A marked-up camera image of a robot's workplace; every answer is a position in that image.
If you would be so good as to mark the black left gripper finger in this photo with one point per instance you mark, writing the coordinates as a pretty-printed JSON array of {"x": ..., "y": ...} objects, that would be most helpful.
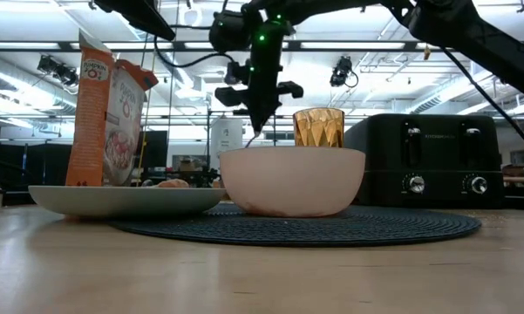
[{"x": 154, "y": 19}]

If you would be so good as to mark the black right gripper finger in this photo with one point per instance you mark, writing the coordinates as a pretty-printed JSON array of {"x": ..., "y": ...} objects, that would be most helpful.
[
  {"x": 256, "y": 115},
  {"x": 270, "y": 114}
]

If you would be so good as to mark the silver spoon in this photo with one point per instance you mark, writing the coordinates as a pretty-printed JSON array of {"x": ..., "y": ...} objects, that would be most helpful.
[{"x": 251, "y": 140}]

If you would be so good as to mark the amber faceted glass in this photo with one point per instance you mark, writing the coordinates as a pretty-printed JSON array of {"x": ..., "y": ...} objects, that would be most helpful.
[{"x": 318, "y": 128}]

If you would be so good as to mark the orange pumpkin cereal box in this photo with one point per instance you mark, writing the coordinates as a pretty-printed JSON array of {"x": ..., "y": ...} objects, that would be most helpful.
[{"x": 89, "y": 131}]

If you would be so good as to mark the pale round plate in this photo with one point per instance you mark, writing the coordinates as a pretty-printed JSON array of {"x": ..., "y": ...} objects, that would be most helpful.
[{"x": 126, "y": 200}]

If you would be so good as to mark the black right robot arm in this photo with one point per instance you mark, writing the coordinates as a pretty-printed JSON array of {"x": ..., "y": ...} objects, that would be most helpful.
[{"x": 462, "y": 30}]

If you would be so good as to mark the white cylinder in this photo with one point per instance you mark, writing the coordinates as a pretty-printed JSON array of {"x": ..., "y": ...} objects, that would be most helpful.
[{"x": 226, "y": 139}]

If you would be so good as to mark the pink ceramic bowl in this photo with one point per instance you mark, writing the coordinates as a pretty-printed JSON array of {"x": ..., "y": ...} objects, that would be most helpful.
[{"x": 292, "y": 183}]

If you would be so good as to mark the tan bread roll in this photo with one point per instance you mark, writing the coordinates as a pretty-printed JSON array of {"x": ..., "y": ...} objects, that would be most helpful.
[{"x": 172, "y": 183}]

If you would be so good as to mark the dark blue woven placemat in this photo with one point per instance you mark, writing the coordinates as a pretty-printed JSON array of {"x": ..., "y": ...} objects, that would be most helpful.
[{"x": 287, "y": 229}]

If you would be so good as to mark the black four-slot toaster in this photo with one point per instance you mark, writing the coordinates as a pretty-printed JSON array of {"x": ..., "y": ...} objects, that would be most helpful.
[{"x": 431, "y": 157}]

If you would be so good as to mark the black partition panels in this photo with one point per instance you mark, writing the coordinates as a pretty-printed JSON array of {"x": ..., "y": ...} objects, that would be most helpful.
[{"x": 26, "y": 161}]

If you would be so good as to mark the black overhead camera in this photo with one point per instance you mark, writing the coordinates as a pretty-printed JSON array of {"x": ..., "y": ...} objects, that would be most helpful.
[{"x": 342, "y": 72}]

